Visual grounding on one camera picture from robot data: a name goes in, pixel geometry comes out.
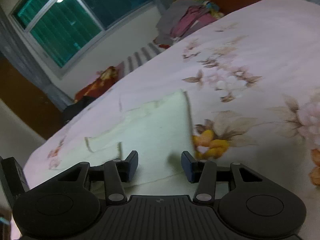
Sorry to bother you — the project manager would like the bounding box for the green glass window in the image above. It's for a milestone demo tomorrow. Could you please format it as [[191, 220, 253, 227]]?
[[12, 0, 151, 69]]

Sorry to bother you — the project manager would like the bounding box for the red orange patterned cloth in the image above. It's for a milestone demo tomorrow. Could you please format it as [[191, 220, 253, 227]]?
[[74, 66, 118, 102]]

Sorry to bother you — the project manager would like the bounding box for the black cloth on bed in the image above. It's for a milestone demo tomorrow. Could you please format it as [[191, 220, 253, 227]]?
[[62, 96, 96, 125]]

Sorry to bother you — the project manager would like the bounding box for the pink floral bed sheet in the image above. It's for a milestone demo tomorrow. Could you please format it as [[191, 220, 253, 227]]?
[[24, 0, 319, 239]]

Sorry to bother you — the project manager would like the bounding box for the pile of pink grey clothes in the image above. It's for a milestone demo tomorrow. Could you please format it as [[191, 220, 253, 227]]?
[[154, 0, 224, 48]]

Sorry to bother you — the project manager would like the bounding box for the grey curtain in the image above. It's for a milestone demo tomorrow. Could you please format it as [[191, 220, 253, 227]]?
[[0, 10, 73, 111]]

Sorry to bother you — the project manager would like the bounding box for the brown wooden door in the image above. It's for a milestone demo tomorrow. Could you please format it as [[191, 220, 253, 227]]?
[[1, 57, 63, 139]]

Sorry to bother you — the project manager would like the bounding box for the white knit garment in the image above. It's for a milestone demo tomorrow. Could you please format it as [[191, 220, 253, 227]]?
[[60, 88, 196, 203]]

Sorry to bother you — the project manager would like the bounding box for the grey striped pillow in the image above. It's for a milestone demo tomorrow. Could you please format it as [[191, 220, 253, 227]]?
[[116, 42, 165, 79]]

